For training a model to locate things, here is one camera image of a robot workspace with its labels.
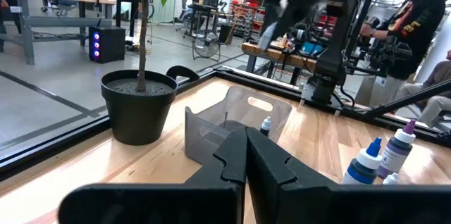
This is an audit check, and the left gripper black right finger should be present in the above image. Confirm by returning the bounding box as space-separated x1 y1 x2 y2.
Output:
245 126 451 224

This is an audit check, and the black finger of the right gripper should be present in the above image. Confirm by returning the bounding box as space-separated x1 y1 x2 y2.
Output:
281 5 311 37
267 5 293 38

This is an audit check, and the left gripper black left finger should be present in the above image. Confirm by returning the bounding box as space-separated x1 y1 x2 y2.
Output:
58 126 247 224

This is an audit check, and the small white-capped dropper bottle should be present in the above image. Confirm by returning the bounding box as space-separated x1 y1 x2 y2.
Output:
259 116 273 137
382 172 400 185

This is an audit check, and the large purple-capped colouring bottle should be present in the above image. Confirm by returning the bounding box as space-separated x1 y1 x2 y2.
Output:
377 118 417 180

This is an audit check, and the shelf with red parts bins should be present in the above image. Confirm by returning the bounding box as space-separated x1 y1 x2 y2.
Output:
229 0 274 39

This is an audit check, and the cluttered wooden workbench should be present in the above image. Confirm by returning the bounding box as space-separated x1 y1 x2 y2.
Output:
241 39 325 86

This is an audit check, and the large blue-capped colouring bottle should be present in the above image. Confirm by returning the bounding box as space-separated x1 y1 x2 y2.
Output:
340 137 384 185

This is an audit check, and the metal floor fan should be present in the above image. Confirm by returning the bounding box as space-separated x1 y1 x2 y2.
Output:
192 32 222 62

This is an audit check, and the potted tree in black pot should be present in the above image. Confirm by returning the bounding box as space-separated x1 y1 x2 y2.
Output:
100 0 204 147

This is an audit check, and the translucent grey plastic bin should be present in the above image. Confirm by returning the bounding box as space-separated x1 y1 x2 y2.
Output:
185 85 293 165

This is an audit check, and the person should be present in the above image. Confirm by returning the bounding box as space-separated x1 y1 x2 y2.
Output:
354 0 451 108
394 49 451 128

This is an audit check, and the black computer tower with lights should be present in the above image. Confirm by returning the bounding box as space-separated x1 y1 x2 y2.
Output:
88 25 127 64

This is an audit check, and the wood-topped grey metal workbench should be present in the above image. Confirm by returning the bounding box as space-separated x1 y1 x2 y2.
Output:
0 0 117 66

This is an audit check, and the black curved frame foot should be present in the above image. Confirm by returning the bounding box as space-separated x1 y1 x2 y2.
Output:
166 65 201 82

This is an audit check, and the black aluminium table frame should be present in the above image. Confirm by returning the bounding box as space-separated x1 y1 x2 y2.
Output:
0 67 451 182

